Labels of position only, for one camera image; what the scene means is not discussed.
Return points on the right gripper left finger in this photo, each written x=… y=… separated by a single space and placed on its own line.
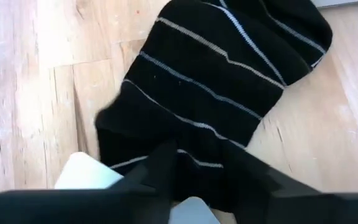
x=73 y=207

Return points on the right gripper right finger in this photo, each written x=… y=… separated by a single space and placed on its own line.
x=291 y=205

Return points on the black striped sock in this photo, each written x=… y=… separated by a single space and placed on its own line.
x=204 y=77

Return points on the pale flat object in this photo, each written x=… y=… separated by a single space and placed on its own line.
x=85 y=174

